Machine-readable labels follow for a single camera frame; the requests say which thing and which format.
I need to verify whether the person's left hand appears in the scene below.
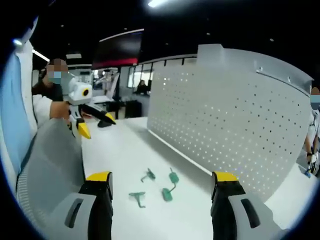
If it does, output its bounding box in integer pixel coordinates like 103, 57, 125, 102
49, 100, 71, 121

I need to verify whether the blue partition panel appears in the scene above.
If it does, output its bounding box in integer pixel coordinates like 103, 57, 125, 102
0, 53, 35, 177

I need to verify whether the grey perforated mounting plate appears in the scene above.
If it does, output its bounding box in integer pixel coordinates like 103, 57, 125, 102
146, 43, 315, 202

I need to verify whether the person's dark shirt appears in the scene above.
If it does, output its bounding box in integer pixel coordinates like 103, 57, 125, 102
31, 79, 64, 103

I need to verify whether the grey mesh chair back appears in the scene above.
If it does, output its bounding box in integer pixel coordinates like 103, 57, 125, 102
16, 116, 86, 230

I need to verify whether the green hook assembly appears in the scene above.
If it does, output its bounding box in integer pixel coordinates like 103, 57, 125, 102
128, 191, 147, 209
160, 184, 174, 203
140, 167, 157, 184
168, 167, 180, 192

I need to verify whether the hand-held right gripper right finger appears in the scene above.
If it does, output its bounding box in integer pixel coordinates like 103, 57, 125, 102
210, 170, 288, 240

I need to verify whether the large black screen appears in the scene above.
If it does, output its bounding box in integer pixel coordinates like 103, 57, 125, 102
90, 28, 145, 70

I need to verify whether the black cabinet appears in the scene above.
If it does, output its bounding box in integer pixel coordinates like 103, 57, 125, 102
124, 99, 143, 119

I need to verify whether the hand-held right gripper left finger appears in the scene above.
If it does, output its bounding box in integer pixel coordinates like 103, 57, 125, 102
51, 171, 114, 240

